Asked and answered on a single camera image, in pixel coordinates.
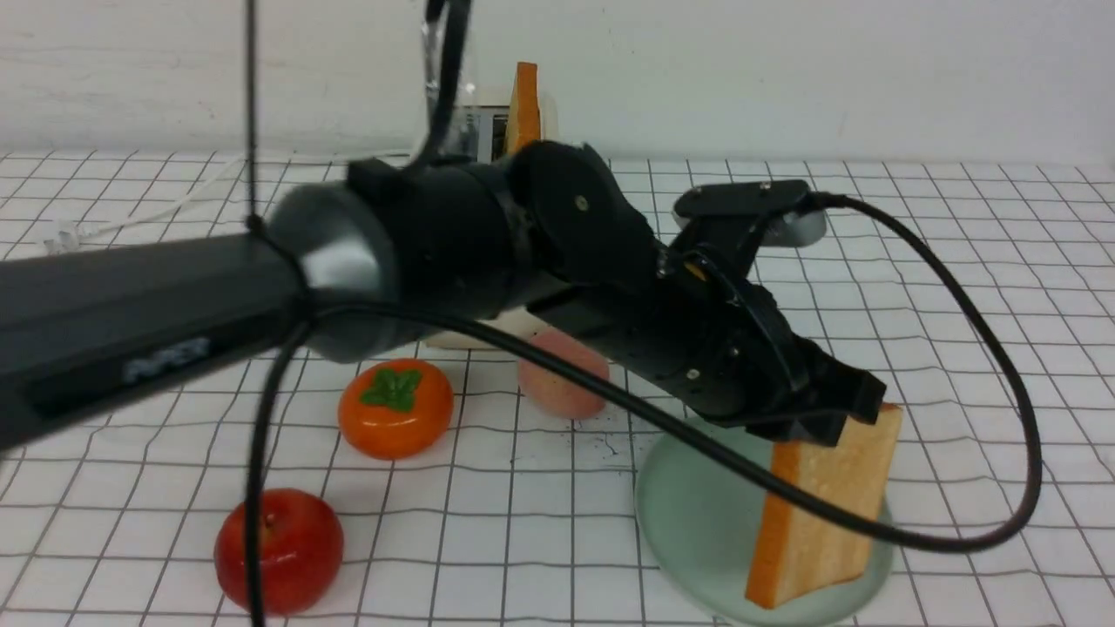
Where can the green plate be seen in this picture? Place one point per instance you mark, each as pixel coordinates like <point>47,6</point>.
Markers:
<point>753,559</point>

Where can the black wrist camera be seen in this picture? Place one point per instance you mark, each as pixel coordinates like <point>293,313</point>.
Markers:
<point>744,204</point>

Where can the orange persimmon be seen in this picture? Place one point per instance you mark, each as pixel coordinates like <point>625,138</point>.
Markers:
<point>396,409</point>

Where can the pink peach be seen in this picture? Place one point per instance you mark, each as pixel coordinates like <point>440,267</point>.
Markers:
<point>552,393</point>

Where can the white two-slot toaster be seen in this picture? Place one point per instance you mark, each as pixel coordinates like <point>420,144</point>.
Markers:
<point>482,138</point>

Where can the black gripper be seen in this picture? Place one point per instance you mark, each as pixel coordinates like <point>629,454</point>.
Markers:
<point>688,320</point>

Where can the red apple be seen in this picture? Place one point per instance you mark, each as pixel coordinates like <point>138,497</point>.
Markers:
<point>301,548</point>

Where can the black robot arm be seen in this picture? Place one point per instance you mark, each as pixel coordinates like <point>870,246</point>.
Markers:
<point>546,229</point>

